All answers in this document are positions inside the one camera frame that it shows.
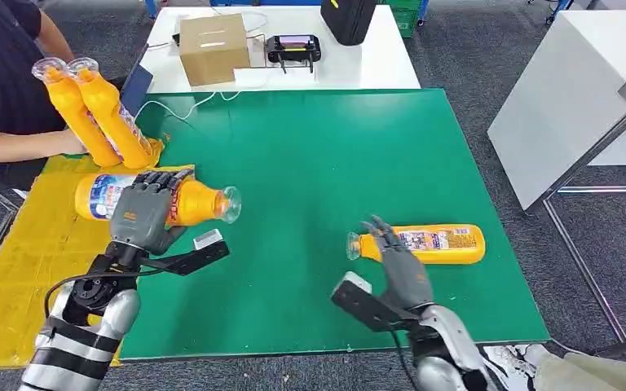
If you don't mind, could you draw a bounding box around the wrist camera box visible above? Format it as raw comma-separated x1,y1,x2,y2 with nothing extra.
330,271,422,333
143,228,231,277

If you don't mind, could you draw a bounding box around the yellow sheet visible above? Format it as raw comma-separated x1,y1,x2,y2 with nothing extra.
0,137,196,372

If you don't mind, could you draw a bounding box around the brown cardboard box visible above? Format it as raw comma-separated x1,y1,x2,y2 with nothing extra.
178,13,252,87

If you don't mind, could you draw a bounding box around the white cable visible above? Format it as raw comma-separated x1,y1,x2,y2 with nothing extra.
133,90,242,122

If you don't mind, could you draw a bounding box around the black controller with screen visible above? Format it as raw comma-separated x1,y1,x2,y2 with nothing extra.
266,33,323,74

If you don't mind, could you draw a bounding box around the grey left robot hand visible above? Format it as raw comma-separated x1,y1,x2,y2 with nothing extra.
109,168,196,257

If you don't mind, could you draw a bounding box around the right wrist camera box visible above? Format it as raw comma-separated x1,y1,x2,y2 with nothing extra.
330,271,422,333

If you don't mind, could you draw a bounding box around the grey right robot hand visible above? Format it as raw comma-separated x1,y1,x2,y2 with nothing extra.
360,215,435,313

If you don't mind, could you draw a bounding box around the pale tilted table top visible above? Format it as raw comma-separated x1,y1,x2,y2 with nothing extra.
487,9,626,212

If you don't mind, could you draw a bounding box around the white table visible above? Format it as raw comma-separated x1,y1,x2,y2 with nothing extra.
139,5,422,94

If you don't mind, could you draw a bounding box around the green crate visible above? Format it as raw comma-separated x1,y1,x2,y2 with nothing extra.
388,0,425,39

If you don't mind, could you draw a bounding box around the orange drink bottle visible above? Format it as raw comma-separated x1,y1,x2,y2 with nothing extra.
74,171,242,228
346,223,487,266
31,57,122,169
67,57,155,170

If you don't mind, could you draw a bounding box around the black bag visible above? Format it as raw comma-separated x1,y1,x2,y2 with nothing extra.
320,0,377,47

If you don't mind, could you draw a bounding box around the green mat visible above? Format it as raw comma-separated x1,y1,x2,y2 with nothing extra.
118,89,552,362

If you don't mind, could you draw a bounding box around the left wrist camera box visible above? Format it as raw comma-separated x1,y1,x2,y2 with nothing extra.
143,228,231,277

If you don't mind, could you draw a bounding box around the person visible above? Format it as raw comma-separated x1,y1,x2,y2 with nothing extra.
0,0,90,177

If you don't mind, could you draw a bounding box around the blue tablet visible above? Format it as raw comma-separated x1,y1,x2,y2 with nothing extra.
118,64,155,118

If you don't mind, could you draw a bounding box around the steel table frame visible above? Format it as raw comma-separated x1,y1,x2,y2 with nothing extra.
542,110,626,344

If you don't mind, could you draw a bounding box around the person's leg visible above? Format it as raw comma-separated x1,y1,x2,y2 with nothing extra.
483,344,626,391

